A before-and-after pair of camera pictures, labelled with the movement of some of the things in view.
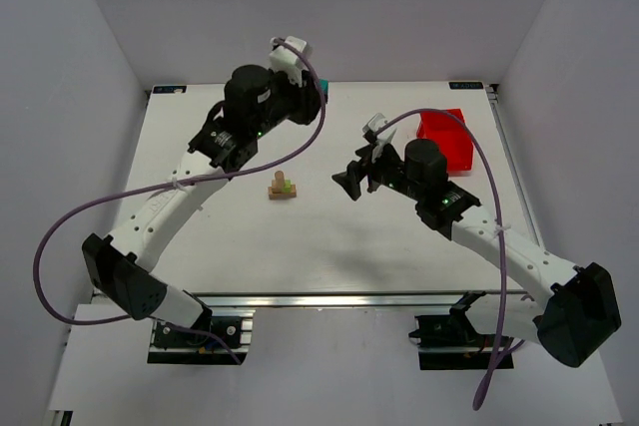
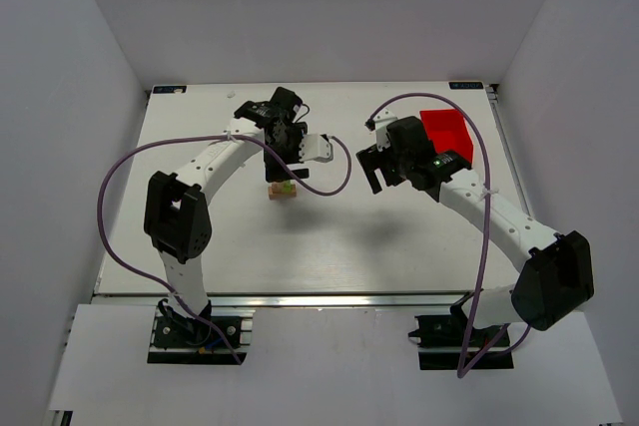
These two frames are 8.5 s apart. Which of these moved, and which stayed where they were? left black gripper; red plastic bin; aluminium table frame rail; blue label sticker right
Moved: left black gripper
Stayed: red plastic bin; aluminium table frame rail; blue label sticker right
